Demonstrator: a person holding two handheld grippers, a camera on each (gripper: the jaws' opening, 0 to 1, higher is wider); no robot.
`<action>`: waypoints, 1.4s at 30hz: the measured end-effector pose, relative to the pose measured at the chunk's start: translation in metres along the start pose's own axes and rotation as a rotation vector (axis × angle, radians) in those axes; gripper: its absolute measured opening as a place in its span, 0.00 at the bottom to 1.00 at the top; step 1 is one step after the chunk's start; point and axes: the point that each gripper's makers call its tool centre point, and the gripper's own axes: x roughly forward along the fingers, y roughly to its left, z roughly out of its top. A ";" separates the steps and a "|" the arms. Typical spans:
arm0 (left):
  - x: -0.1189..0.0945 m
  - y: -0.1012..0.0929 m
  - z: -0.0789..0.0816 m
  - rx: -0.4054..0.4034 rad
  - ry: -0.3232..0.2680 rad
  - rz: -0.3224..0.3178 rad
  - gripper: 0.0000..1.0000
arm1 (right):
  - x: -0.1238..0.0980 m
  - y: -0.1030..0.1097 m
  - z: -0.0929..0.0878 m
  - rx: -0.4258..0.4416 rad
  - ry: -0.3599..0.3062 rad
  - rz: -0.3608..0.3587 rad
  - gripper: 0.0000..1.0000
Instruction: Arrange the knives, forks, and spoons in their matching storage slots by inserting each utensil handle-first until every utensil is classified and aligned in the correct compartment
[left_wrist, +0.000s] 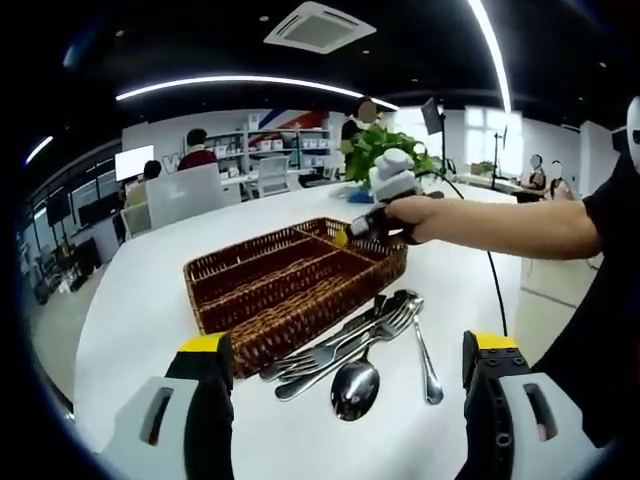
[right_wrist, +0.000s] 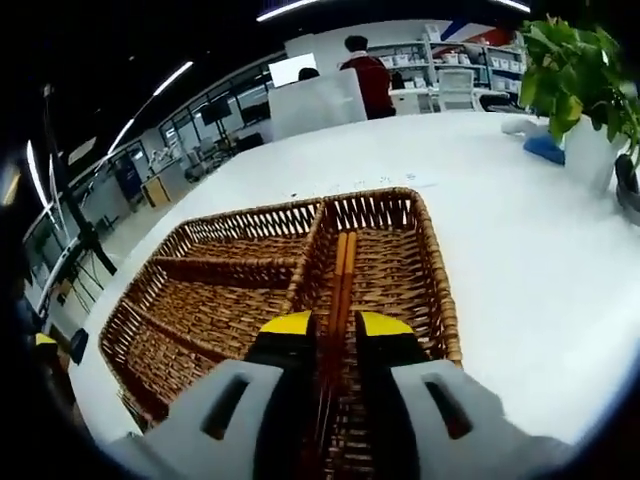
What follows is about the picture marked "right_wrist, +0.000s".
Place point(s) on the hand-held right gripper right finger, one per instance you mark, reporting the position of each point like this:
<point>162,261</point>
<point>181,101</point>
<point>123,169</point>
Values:
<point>490,430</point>

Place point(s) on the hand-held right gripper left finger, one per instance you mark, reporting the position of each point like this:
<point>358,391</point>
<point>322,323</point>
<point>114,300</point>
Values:
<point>170,450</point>

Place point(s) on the brown wicker storage basket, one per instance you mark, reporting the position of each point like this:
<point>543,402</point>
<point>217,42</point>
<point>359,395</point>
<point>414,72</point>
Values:
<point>225,300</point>

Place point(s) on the white storage shelves with boxes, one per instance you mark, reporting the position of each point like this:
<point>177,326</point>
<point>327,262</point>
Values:
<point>450,55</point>

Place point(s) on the white ceiling light strip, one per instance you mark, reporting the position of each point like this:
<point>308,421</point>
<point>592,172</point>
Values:
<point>31,170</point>
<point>172,78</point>
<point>285,11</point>
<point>121,136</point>

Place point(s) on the small wooden cabinet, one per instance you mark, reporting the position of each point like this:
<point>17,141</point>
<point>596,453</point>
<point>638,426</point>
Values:
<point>157,192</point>

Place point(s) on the black monitor on stand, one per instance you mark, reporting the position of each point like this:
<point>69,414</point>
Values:
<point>216,110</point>

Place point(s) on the dark grey pouch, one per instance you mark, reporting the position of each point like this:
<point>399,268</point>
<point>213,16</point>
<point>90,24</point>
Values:
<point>629,190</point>

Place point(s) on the small blue box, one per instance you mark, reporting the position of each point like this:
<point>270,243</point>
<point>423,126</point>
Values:
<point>545,150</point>

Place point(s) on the white translucent chair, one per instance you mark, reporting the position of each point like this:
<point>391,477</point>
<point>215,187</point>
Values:
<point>315,110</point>

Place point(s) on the white mesh office chair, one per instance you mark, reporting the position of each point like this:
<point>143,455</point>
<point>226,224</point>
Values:
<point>456,87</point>

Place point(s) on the bright white screen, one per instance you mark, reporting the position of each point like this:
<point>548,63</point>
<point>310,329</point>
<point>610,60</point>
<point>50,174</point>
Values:
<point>290,70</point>

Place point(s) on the green plant in white pot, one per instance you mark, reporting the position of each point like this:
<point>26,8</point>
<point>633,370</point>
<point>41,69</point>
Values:
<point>565,65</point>

